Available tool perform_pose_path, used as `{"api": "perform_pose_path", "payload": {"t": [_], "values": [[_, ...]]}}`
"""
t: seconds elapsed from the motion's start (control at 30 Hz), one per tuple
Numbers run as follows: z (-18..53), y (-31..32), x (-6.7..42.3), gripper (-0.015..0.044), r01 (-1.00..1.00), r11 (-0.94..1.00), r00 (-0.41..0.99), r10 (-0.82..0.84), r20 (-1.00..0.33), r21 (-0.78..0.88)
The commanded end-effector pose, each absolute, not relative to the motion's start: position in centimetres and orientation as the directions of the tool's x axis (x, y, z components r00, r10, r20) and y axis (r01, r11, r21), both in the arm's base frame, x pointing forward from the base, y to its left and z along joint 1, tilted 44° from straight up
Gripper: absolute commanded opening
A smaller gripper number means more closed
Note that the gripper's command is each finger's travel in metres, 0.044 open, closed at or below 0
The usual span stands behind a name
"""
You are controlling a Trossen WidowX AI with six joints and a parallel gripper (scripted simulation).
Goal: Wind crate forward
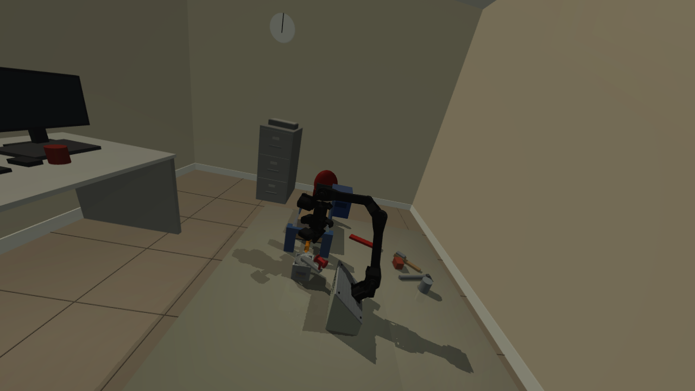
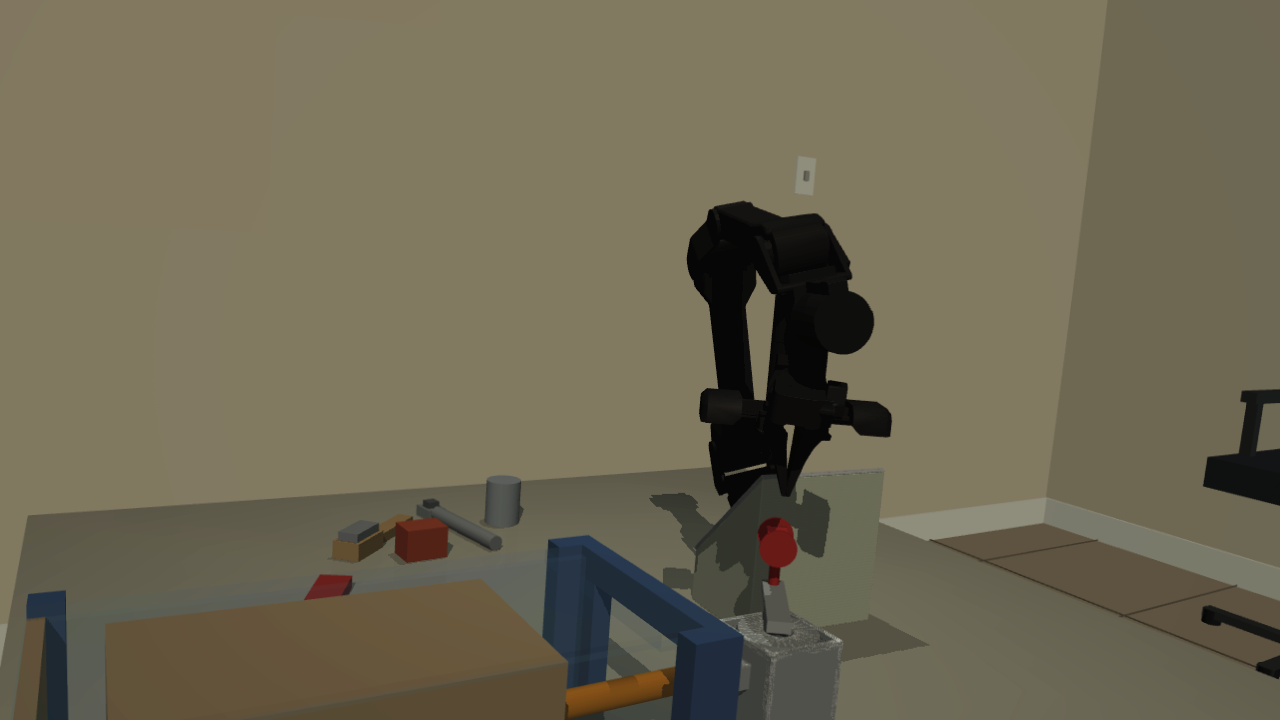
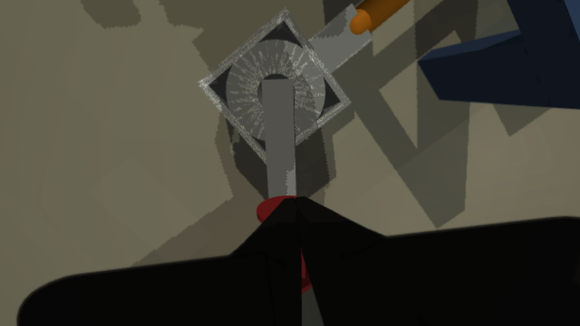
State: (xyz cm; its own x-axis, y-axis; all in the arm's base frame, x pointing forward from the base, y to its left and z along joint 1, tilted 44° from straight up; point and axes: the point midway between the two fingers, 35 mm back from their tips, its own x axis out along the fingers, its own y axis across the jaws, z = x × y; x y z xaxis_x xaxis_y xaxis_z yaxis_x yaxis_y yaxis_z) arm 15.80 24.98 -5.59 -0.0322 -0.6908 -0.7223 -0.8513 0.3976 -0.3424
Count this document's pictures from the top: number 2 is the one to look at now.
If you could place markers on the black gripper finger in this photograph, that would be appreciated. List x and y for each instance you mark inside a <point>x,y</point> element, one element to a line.
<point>777,441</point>
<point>803,444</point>

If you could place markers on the grey cylinder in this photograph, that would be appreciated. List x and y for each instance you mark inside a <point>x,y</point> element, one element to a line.
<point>502,501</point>

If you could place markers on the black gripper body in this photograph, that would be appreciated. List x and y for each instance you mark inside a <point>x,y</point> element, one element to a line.
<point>720,406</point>

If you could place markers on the grey crank handle with red knob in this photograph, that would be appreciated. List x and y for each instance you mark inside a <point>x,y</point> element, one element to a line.
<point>778,548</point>

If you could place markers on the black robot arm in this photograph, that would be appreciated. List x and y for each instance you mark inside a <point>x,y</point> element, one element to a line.
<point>800,260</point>

